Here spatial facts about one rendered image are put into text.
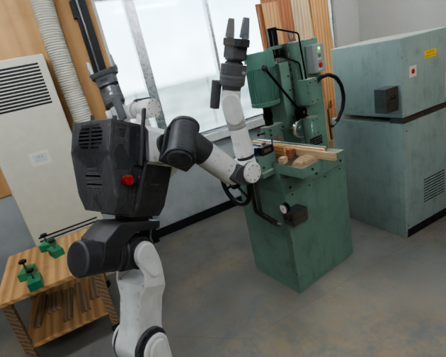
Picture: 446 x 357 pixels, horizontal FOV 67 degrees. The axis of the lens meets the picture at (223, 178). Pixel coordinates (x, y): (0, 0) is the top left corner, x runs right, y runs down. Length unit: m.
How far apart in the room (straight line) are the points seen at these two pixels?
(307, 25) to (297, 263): 2.55
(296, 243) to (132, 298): 1.19
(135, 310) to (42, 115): 1.81
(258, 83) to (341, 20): 2.49
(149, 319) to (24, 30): 2.37
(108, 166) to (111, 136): 0.09
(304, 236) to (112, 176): 1.44
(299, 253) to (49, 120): 1.98
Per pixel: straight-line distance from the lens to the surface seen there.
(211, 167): 1.12
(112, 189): 1.07
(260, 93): 2.02
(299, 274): 2.29
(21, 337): 2.44
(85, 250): 1.10
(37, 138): 2.77
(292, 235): 2.12
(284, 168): 1.90
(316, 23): 3.96
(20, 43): 3.06
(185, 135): 1.04
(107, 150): 1.06
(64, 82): 2.88
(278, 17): 3.67
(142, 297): 1.26
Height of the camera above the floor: 1.52
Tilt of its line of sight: 19 degrees down
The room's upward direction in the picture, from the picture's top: 12 degrees counter-clockwise
